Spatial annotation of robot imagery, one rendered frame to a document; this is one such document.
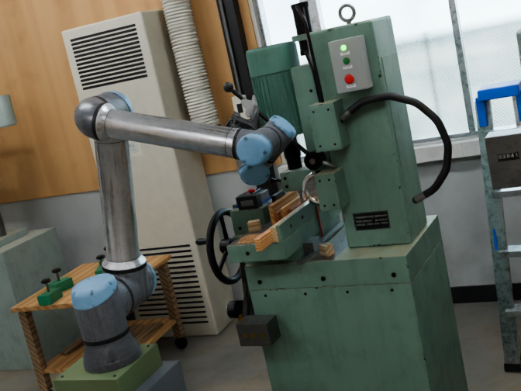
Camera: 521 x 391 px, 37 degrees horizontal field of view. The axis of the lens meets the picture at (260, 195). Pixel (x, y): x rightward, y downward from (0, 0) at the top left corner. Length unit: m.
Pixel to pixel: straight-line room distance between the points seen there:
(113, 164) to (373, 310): 0.96
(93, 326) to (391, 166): 1.07
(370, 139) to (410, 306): 0.54
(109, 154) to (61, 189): 2.47
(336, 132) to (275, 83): 0.30
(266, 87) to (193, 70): 1.56
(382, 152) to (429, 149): 1.45
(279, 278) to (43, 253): 2.38
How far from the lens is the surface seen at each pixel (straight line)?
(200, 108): 4.13
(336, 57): 2.40
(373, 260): 2.46
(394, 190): 2.49
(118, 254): 2.60
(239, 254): 2.54
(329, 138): 2.43
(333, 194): 2.45
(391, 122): 2.45
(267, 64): 2.58
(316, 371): 2.70
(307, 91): 2.56
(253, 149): 2.12
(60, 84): 4.80
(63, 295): 3.94
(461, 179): 3.98
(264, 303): 2.67
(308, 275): 2.56
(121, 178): 2.53
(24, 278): 4.62
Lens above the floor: 1.53
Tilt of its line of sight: 11 degrees down
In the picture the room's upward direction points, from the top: 12 degrees counter-clockwise
